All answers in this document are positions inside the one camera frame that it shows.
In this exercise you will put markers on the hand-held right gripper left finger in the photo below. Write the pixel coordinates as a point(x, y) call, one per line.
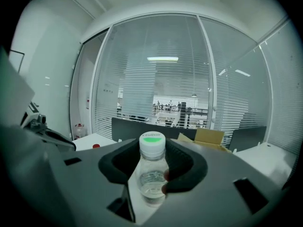
point(94, 181)

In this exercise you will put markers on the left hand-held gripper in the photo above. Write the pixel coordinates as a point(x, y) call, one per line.
point(35, 120)

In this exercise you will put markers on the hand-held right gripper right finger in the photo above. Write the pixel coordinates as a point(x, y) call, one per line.
point(213, 197)

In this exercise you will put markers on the red-capped clear bottle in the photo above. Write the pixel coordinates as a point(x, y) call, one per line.
point(96, 146)

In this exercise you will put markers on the white-green capped clear bottle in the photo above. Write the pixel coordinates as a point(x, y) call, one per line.
point(151, 174)

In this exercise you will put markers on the brown cardboard box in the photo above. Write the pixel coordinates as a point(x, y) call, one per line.
point(208, 136)

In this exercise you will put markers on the white table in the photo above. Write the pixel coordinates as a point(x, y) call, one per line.
point(260, 159)

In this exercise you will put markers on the long dark desk partition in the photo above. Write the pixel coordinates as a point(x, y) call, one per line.
point(132, 129)

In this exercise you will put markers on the short dark desk partition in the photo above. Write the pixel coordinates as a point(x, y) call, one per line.
point(248, 136)

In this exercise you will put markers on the white horizontal blinds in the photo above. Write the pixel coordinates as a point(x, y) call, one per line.
point(241, 91)
point(142, 79)

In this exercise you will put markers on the long ceiling light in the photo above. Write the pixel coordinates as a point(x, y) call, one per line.
point(163, 59)

